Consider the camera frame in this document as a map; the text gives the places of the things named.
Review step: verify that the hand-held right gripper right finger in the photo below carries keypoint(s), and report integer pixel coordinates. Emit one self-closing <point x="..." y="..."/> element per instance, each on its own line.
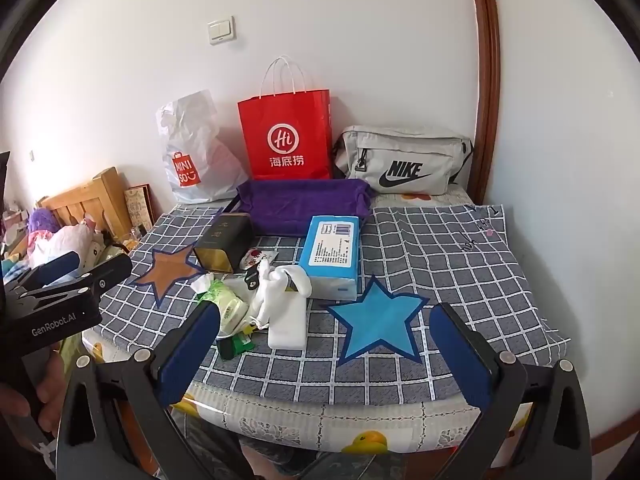
<point x="462" y="355"/>

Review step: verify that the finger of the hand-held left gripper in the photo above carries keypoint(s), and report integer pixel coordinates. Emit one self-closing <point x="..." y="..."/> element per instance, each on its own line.
<point x="107" y="270"/>
<point x="60" y="264"/>

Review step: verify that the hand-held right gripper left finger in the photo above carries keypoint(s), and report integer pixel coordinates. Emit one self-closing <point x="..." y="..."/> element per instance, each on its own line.
<point x="195" y="347"/>

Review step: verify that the dark green sachet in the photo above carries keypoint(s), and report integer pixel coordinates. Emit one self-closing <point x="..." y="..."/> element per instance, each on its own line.
<point x="235" y="346"/>

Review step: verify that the green wet wipe pack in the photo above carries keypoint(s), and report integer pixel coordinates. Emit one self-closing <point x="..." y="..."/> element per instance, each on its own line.
<point x="220" y="300"/>

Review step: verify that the white tissue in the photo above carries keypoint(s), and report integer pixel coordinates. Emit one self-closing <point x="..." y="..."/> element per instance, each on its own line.
<point x="202" y="284"/>

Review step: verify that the white cotton glove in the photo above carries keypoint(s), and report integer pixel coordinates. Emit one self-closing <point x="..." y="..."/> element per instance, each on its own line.
<point x="300" y="280"/>
<point x="265" y="305"/>

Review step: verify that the small black clip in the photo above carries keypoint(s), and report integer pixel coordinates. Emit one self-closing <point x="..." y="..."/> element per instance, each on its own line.
<point x="251" y="276"/>

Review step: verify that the white power bank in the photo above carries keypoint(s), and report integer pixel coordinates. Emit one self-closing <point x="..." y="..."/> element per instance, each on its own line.
<point x="287" y="325"/>

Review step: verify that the small red white snack packet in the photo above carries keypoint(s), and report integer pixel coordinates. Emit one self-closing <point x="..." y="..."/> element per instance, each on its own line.
<point x="257" y="260"/>

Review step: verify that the purple fabric storage box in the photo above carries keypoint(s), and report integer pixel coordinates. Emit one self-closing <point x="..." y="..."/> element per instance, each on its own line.
<point x="290" y="205"/>

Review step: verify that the person's left hand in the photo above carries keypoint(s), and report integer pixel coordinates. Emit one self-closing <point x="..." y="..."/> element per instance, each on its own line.
<point x="50" y="390"/>

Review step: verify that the floral quilt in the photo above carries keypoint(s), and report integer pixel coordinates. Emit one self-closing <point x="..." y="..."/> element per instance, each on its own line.
<point x="65" y="242"/>

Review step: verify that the purple plush toy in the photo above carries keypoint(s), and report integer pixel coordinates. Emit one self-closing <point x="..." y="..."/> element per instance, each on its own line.
<point x="42" y="220"/>

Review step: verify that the brown star patch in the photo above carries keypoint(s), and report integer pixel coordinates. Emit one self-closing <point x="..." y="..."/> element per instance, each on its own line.
<point x="167" y="270"/>

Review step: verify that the wooden bed headboard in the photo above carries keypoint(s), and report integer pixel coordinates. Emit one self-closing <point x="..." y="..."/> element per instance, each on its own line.
<point x="100" y="200"/>

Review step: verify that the blue star patch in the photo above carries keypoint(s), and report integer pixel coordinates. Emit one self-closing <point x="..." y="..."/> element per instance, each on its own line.
<point x="375" y="320"/>

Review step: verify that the grey checkered tablecloth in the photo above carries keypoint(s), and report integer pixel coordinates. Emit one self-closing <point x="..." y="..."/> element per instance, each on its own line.
<point x="425" y="260"/>

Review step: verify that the dark green tea tin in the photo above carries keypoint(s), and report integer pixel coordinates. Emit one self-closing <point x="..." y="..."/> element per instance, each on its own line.
<point x="225" y="235"/>

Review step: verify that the duck printed table cover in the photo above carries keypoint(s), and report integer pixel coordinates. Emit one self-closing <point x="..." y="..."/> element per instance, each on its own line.
<point x="300" y="420"/>

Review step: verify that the blue tissue pack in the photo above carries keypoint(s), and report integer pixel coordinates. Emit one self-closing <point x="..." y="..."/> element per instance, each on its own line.
<point x="330" y="260"/>

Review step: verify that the white plastic shopping bag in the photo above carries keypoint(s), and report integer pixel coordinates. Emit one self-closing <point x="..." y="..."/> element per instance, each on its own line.
<point x="200" y="135"/>

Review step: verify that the grey waist bag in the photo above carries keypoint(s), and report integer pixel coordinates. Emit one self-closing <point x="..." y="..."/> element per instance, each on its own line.
<point x="400" y="150"/>

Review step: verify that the red paper bag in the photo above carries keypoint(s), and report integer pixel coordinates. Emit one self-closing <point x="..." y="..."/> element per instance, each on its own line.
<point x="285" y="110"/>

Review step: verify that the white light switch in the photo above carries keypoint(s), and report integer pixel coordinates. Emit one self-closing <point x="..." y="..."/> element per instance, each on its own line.
<point x="221" y="30"/>

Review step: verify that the brown wooden door frame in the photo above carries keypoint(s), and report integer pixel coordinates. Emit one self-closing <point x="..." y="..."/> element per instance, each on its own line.
<point x="487" y="60"/>

